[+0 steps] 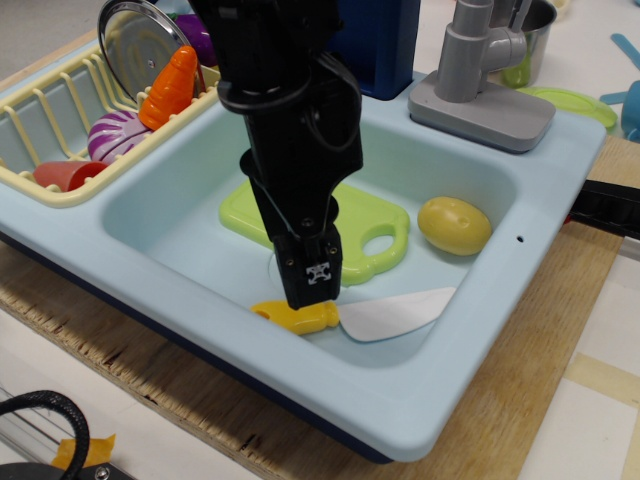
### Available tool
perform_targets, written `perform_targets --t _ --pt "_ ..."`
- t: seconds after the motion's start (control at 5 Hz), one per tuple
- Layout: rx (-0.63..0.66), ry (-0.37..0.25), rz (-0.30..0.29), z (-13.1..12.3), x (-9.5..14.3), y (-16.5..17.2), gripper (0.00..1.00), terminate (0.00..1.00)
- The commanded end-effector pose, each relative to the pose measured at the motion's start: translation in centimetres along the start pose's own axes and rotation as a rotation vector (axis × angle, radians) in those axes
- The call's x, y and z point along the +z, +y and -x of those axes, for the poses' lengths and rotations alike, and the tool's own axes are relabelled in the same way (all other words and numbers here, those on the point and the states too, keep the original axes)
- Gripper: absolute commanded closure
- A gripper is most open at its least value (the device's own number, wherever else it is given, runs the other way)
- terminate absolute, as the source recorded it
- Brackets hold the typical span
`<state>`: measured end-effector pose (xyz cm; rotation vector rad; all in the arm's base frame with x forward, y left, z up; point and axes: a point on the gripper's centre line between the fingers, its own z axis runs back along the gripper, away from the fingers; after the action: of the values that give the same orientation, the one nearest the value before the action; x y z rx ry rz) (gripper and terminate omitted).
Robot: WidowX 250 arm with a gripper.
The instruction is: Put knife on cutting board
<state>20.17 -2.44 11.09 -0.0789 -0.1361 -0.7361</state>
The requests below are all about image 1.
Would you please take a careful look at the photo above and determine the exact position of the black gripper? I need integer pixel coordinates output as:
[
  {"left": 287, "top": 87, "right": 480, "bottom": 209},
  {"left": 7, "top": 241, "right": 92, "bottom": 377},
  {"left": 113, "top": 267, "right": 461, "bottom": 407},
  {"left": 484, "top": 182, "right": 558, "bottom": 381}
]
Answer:
[{"left": 219, "top": 53, "right": 363, "bottom": 310}]

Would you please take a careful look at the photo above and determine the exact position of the yellow handled toy knife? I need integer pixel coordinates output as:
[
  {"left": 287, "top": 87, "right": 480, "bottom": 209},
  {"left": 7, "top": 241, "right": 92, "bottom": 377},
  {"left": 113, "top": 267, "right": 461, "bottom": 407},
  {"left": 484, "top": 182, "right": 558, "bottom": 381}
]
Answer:
[{"left": 251, "top": 287, "right": 456, "bottom": 343}]

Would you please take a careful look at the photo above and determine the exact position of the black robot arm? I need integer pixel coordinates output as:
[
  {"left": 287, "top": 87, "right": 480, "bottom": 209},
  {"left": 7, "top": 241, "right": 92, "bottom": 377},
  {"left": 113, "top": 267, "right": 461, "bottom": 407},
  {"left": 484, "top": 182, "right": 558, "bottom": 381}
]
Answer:
[{"left": 192, "top": 1, "right": 363, "bottom": 309}]

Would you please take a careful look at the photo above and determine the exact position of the green plastic cutting board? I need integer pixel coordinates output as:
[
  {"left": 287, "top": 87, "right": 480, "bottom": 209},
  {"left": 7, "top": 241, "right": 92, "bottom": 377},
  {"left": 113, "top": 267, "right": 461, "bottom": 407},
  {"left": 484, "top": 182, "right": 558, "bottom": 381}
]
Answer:
[{"left": 218, "top": 181, "right": 410, "bottom": 286}]

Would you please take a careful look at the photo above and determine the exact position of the wooden base board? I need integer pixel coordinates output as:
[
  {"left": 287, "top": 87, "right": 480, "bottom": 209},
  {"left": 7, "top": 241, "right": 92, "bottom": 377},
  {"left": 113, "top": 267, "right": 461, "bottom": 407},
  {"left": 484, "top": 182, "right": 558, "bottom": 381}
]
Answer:
[{"left": 0, "top": 29, "right": 640, "bottom": 480}]

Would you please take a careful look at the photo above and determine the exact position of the light blue toy sink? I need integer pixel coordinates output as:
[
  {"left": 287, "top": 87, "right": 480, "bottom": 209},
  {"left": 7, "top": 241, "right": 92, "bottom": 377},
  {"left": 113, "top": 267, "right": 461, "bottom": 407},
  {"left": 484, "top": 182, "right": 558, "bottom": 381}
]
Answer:
[{"left": 1, "top": 96, "right": 606, "bottom": 462}]

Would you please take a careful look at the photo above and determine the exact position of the yellow toy potato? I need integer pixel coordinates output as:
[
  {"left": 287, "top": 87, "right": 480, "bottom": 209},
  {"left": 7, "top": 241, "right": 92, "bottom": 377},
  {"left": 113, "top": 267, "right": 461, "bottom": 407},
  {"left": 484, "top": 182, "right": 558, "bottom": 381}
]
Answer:
[{"left": 417, "top": 196, "right": 493, "bottom": 256}]

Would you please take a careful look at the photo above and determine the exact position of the grey toy faucet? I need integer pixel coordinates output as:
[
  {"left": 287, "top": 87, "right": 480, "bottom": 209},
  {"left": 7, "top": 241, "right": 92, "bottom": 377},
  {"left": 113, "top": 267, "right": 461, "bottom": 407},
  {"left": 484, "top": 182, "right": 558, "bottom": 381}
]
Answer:
[{"left": 408, "top": 0, "right": 556, "bottom": 153}]

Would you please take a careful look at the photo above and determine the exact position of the orange toy carrot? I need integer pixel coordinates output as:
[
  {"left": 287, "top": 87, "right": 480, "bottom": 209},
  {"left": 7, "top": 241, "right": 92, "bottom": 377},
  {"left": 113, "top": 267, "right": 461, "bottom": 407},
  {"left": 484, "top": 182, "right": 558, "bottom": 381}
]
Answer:
[{"left": 138, "top": 46, "right": 199, "bottom": 131}]

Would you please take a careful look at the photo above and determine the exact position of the dark blue box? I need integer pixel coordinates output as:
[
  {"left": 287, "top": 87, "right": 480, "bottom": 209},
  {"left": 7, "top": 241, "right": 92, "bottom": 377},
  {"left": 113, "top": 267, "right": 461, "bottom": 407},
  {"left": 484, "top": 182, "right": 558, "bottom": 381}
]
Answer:
[{"left": 327, "top": 0, "right": 421, "bottom": 100}]

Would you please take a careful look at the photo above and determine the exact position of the purple striped toy vegetable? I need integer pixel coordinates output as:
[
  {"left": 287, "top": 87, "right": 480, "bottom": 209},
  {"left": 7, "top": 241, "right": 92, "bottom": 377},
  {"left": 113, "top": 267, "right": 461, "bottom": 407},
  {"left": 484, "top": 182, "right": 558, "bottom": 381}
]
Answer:
[{"left": 88, "top": 110, "right": 152, "bottom": 164}]

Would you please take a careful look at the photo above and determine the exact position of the red plastic cup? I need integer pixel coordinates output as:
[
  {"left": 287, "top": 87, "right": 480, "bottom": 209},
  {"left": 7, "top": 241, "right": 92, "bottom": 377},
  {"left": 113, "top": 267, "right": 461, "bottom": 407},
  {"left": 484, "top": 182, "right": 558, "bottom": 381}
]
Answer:
[{"left": 33, "top": 160, "right": 107, "bottom": 192}]

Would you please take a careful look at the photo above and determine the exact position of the purple toy eggplant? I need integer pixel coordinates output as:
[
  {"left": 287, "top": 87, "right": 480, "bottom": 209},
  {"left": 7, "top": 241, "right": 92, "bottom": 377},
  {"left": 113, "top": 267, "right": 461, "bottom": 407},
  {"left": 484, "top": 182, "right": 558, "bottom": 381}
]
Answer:
[{"left": 169, "top": 13, "right": 218, "bottom": 67}]

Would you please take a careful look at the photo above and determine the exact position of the yellow tape piece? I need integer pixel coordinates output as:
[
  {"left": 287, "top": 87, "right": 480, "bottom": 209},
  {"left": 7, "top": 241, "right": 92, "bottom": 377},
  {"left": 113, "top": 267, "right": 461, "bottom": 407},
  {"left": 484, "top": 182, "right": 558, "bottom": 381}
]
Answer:
[{"left": 50, "top": 434, "right": 117, "bottom": 470}]

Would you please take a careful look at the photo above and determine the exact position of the silver metal pot lid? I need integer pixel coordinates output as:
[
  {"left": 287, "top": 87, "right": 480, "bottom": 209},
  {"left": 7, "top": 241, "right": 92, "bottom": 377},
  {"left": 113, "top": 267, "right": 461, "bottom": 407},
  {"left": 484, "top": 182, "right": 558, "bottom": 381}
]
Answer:
[{"left": 97, "top": 0, "right": 189, "bottom": 99}]

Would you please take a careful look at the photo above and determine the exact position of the green plastic plate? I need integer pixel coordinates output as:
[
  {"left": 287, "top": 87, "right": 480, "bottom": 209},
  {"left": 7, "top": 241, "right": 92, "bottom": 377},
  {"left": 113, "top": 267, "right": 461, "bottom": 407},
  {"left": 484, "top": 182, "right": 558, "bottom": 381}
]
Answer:
[{"left": 517, "top": 87, "right": 618, "bottom": 130}]

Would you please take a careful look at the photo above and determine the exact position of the cream dish rack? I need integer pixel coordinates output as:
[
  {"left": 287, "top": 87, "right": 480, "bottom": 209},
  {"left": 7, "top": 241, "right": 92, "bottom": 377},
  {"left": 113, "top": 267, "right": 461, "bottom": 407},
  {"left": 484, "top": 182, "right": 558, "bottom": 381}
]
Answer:
[{"left": 1, "top": 44, "right": 220, "bottom": 208}]

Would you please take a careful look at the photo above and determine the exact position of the black clamp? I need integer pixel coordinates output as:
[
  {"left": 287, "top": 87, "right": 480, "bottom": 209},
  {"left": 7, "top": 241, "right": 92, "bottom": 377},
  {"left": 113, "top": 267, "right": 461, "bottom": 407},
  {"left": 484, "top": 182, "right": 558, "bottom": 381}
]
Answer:
[{"left": 565, "top": 180, "right": 639, "bottom": 239}]

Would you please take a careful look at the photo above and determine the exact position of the stainless steel pot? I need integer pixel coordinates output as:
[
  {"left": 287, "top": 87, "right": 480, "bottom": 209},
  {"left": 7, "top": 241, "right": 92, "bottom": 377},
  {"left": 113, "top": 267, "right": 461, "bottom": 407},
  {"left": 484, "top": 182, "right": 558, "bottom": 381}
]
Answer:
[{"left": 500, "top": 1, "right": 557, "bottom": 89}]

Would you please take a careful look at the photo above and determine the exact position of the blue plastic utensil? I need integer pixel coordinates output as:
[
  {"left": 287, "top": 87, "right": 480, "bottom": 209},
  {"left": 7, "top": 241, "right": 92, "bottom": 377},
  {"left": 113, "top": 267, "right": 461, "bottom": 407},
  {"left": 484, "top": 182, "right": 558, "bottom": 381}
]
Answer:
[{"left": 610, "top": 33, "right": 640, "bottom": 69}]

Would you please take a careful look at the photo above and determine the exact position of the black cable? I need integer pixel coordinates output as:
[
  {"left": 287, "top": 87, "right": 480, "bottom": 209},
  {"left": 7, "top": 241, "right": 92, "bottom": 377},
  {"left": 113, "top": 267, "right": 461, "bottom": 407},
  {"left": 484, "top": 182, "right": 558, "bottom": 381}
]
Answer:
[{"left": 0, "top": 390, "right": 91, "bottom": 474}]

